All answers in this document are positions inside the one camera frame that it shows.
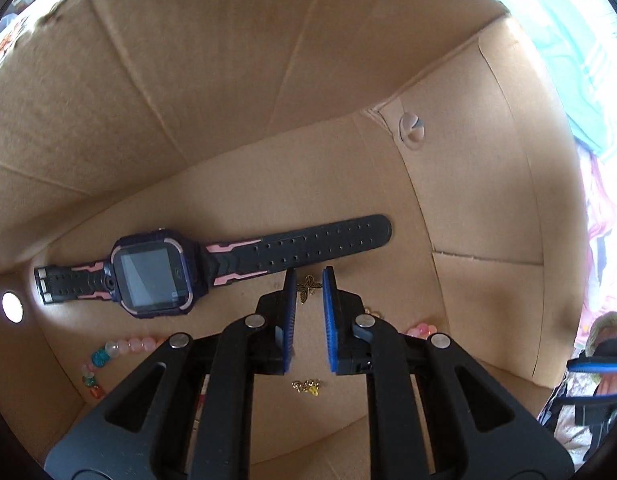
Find small gold butterfly charm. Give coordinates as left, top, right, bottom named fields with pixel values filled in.
left=298, top=274, right=322, bottom=304

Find gold butterfly chain jewelry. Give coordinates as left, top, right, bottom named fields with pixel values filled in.
left=291, top=379, right=321, bottom=396

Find black pink smart watch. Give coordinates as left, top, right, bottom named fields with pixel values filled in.
left=34, top=214, right=392, bottom=318

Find brown cardboard box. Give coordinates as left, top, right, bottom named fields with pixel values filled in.
left=0, top=0, right=586, bottom=464

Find blue garment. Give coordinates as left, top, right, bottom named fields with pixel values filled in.
left=498, top=0, right=608, bottom=156

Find pink teal bead bracelet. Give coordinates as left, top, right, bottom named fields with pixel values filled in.
left=80, top=335, right=162, bottom=401

